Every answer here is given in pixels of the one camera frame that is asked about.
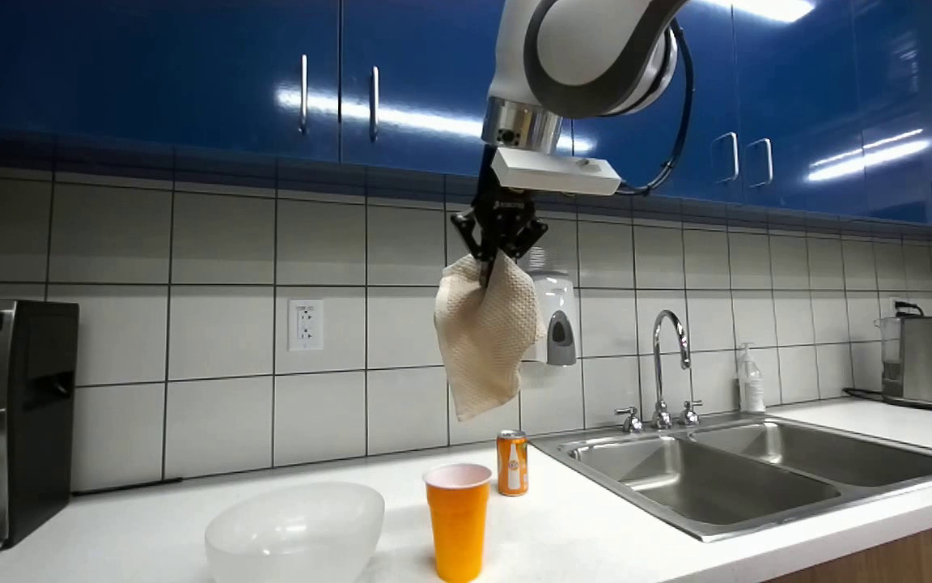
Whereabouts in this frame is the stainless steel double sink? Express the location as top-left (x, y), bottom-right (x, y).
top-left (535, 411), bottom-right (932, 545)

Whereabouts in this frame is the clear soap bottle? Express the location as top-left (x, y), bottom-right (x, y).
top-left (734, 344), bottom-right (770, 415)

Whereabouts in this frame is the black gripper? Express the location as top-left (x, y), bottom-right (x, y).
top-left (449, 143), bottom-right (551, 283)

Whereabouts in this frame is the orange soda can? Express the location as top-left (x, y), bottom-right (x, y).
top-left (495, 426), bottom-right (531, 497)

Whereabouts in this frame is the white wall soap dispenser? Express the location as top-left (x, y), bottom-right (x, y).
top-left (516, 246), bottom-right (583, 370)

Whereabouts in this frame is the blue cabinet door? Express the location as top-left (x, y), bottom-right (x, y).
top-left (0, 0), bottom-right (346, 161)
top-left (591, 0), bottom-right (754, 208)
top-left (752, 0), bottom-right (932, 220)
top-left (338, 0), bottom-right (598, 184)

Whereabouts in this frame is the black coffee machine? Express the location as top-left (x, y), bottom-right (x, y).
top-left (0, 296), bottom-right (80, 578)

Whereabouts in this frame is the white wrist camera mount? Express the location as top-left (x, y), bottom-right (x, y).
top-left (488, 144), bottom-right (624, 199)

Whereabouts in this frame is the chrome sink faucet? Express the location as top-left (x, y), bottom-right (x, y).
top-left (616, 308), bottom-right (704, 432)

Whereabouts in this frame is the beige waffle towel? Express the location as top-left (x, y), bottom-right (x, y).
top-left (429, 248), bottom-right (539, 425)

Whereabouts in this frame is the orange plastic cup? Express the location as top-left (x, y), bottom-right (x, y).
top-left (420, 459), bottom-right (495, 583)

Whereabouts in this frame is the translucent white bowl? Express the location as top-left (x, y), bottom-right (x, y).
top-left (199, 479), bottom-right (388, 583)

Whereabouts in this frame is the silver cabinet handle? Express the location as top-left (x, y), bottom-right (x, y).
top-left (295, 50), bottom-right (314, 140)
top-left (367, 61), bottom-right (381, 144)
top-left (747, 137), bottom-right (776, 188)
top-left (715, 129), bottom-right (744, 184)

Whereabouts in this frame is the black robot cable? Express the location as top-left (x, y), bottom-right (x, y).
top-left (616, 18), bottom-right (699, 199)

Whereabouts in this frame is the white wall outlet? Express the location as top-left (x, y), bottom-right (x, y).
top-left (288, 296), bottom-right (327, 353)

